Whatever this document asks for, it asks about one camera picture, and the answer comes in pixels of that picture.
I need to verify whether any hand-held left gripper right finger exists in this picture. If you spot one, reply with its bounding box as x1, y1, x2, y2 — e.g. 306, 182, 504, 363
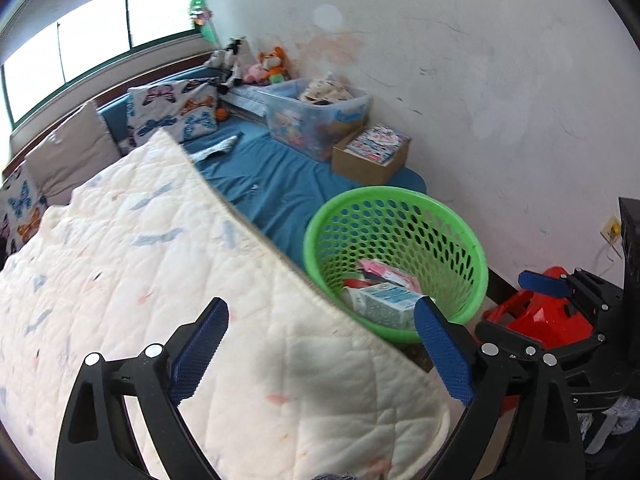
414, 296, 586, 480

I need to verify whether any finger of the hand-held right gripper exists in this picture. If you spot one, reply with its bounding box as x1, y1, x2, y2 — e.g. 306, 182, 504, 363
475, 321, 546, 360
519, 270, 608, 311

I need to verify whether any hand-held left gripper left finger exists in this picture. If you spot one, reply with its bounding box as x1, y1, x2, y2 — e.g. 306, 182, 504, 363
55, 297, 230, 480

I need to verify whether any white blue milk carton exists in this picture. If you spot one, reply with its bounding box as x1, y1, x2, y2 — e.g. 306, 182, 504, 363
350, 282, 426, 331

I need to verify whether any pink packet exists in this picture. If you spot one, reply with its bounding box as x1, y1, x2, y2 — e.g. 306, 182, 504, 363
357, 259, 421, 291

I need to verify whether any green plastic basket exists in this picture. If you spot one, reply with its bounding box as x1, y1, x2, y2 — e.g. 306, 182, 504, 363
303, 186, 489, 345

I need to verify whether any red plastic stool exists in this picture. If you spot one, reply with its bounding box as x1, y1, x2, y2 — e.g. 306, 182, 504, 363
482, 267, 596, 411

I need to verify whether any grey knit cloth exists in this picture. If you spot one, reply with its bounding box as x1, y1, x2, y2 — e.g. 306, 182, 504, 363
575, 397, 640, 453

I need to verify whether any white quilted blanket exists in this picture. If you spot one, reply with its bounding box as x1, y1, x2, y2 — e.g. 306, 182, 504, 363
0, 130, 451, 480

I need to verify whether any blue mattress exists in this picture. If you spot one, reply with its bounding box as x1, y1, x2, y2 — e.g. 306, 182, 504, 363
100, 67, 428, 268

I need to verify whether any cardboard box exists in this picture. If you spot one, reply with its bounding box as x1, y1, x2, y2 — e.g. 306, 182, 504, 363
331, 124, 412, 186

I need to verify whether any silver foil wrapper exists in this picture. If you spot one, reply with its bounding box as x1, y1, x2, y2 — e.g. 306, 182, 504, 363
192, 132, 243, 163

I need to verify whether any colourful picture book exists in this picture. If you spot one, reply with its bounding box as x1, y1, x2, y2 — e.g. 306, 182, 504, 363
346, 125, 408, 166

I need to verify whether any small butterfly print pillow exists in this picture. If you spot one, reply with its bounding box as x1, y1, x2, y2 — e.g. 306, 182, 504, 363
0, 170, 51, 256

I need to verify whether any beige pillow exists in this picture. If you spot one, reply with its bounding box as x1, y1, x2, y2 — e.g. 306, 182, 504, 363
24, 100, 121, 206

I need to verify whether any large butterfly print pillow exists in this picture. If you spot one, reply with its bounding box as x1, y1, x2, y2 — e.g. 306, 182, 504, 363
125, 77, 221, 148

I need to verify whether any clear plastic storage box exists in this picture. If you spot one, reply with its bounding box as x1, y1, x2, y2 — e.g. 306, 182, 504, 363
262, 79, 373, 161

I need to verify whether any white patterned pad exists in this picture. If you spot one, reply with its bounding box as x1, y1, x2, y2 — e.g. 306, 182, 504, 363
222, 85, 268, 116

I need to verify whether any black white plush toy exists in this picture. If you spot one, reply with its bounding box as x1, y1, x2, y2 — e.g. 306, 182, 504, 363
220, 37, 253, 93

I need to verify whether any orange fox plush toy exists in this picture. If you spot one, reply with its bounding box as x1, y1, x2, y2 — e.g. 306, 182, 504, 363
257, 46, 291, 83

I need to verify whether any window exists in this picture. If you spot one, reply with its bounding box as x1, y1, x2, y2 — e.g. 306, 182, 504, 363
0, 0, 201, 128

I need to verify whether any green hanging decoration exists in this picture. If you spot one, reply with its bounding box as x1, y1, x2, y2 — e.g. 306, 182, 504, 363
189, 0, 218, 43

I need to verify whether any brown wooden rail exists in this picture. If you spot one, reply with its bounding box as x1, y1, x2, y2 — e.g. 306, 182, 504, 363
0, 50, 216, 171

